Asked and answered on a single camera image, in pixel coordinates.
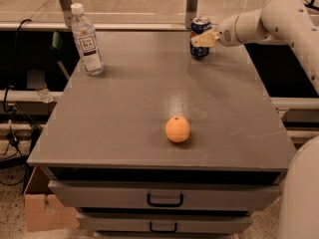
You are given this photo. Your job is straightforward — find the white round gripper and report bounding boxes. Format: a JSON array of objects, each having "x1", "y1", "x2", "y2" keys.
[{"x1": 190, "y1": 15, "x2": 240, "y2": 48}]

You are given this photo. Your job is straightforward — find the blue pepsi can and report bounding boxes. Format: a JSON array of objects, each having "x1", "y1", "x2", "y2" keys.
[{"x1": 190, "y1": 16, "x2": 212, "y2": 58}]

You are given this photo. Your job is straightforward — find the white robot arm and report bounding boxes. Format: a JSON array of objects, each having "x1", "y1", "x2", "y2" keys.
[{"x1": 190, "y1": 0, "x2": 319, "y2": 239}]

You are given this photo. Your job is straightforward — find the orange fruit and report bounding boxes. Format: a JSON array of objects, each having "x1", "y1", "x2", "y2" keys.
[{"x1": 165, "y1": 117, "x2": 190, "y2": 143}]

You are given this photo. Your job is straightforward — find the grey drawer cabinet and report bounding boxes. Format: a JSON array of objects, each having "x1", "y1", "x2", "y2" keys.
[{"x1": 29, "y1": 32, "x2": 295, "y2": 239}]

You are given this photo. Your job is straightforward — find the clear tea bottle white label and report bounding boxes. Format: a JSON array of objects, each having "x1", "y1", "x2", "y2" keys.
[{"x1": 71, "y1": 3, "x2": 104, "y2": 76}]

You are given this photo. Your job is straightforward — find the small clear water bottle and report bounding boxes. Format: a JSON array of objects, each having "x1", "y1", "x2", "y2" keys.
[{"x1": 37, "y1": 88, "x2": 54, "y2": 104}]

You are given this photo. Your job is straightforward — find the upper grey drawer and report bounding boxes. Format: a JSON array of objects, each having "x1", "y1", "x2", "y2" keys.
[{"x1": 49, "y1": 180, "x2": 279, "y2": 211}]

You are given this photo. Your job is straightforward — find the grey drawer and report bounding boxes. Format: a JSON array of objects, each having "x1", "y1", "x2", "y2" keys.
[
  {"x1": 49, "y1": 180, "x2": 279, "y2": 211},
  {"x1": 77, "y1": 212, "x2": 251, "y2": 234}
]

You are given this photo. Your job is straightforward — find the lower grey drawer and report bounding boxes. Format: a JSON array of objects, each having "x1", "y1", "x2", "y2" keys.
[{"x1": 77, "y1": 212, "x2": 251, "y2": 234}]

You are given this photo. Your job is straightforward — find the brown cardboard box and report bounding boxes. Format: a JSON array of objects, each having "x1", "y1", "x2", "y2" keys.
[{"x1": 24, "y1": 167, "x2": 80, "y2": 232}]

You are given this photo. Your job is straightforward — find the middle metal bracket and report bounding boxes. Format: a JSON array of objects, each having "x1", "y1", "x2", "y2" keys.
[{"x1": 184, "y1": 0, "x2": 198, "y2": 29}]

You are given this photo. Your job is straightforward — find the metal bracket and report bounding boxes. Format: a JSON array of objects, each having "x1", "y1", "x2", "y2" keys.
[
  {"x1": 184, "y1": 0, "x2": 198, "y2": 29},
  {"x1": 59, "y1": 0, "x2": 72, "y2": 28}
]

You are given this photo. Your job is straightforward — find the green handled tool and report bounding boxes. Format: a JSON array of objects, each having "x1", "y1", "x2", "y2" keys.
[{"x1": 50, "y1": 31, "x2": 70, "y2": 80}]

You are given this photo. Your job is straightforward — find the left metal bracket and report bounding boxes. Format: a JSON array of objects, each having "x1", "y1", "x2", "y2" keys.
[{"x1": 59, "y1": 0, "x2": 72, "y2": 28}]

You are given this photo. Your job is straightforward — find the black cables on floor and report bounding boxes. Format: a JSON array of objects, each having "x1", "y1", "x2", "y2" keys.
[{"x1": 0, "y1": 85, "x2": 44, "y2": 187}]

